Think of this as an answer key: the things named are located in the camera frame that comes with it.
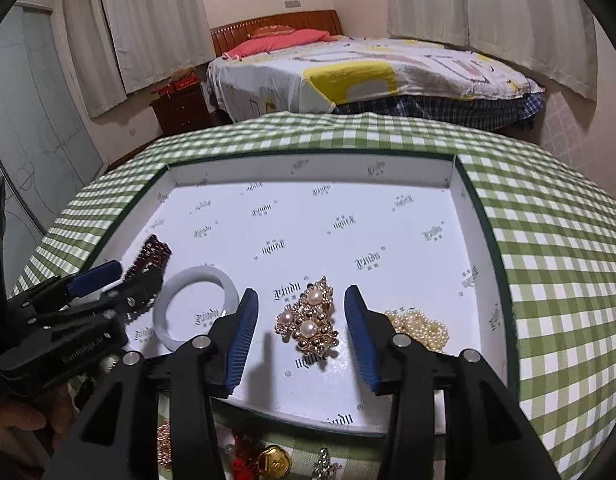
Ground bed with patterned sheet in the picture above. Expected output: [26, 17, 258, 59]
[206, 35, 546, 116]

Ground gold pearl brooch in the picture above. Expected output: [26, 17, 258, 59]
[274, 275, 340, 361]

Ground silver rhinestone brooch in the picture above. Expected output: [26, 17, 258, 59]
[310, 447, 341, 480]

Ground green checked tablecloth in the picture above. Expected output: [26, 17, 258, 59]
[10, 110, 616, 480]

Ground cream pearl bracelet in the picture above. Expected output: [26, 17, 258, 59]
[385, 307, 451, 353]

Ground white curtain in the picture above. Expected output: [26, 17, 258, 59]
[460, 0, 598, 101]
[385, 0, 471, 48]
[98, 0, 216, 95]
[63, 0, 129, 120]

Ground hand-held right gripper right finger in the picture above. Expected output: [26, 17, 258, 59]
[344, 285, 563, 480]

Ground person's left hand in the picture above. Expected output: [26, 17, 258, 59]
[0, 395, 56, 468]

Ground white jade bangle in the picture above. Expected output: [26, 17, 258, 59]
[153, 266, 239, 353]

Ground dark red bead bracelet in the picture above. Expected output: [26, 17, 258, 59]
[122, 234, 173, 321]

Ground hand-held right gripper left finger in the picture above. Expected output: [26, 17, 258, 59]
[40, 287, 261, 480]

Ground white printed tray green rim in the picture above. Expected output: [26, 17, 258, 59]
[83, 152, 521, 436]

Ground wooden headboard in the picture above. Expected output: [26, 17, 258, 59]
[210, 10, 343, 58]

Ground red patterned pillow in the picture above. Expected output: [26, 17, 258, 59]
[248, 25, 293, 39]

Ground wooden nightstand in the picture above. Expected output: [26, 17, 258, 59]
[150, 82, 213, 136]

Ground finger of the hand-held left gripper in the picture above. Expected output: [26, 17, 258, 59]
[23, 266, 165, 332]
[8, 260, 125, 314]

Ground red knot gold charm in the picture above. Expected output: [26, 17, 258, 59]
[230, 427, 289, 480]

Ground rose gold bracelet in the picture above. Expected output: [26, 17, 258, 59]
[157, 421, 173, 468]

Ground frosted glass wardrobe door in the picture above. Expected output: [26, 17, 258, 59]
[0, 2, 105, 241]

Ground red gift boxes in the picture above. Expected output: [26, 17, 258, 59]
[153, 72, 199, 96]

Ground pink pillow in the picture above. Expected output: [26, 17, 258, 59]
[223, 29, 333, 61]

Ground blue plaid bed skirt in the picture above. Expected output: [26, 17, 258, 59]
[333, 92, 546, 131]

